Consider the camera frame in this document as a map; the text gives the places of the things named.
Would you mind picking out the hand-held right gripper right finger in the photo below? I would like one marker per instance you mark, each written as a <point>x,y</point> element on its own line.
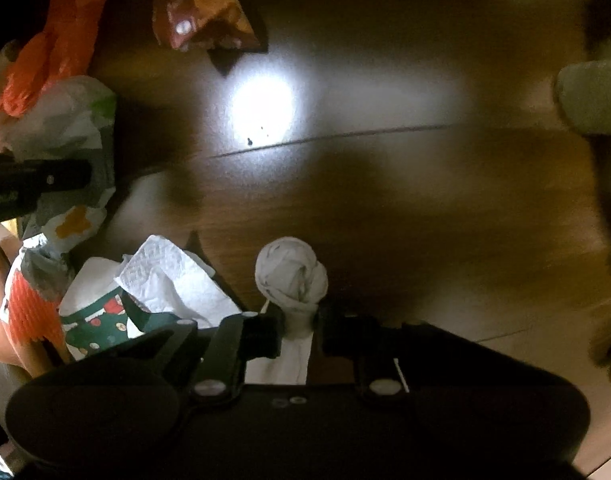
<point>331,331</point>

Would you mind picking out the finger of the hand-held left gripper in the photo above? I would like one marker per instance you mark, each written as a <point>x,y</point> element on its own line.
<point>45,180</point>

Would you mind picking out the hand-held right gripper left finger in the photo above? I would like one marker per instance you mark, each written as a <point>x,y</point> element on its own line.
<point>271,331</point>

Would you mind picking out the twisted white tissue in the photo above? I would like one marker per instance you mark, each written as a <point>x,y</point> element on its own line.
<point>290,270</point>

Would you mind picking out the red mesh netting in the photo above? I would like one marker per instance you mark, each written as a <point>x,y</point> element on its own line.
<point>30,305</point>

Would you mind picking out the orange plastic bag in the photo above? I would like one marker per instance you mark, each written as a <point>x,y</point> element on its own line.
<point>50,50</point>

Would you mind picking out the green white festive printed bag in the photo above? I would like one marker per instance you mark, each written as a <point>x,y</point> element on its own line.
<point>96,321</point>

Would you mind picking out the white green plastic bag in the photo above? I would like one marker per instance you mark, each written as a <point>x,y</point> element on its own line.
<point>70,115</point>

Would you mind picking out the white paper napkin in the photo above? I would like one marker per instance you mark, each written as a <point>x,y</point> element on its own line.
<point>165,275</point>

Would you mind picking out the orange red snack packet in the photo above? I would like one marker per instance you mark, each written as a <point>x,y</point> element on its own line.
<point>205,15</point>

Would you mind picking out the pale blurred object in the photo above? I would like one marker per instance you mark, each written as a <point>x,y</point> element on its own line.
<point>593,95</point>

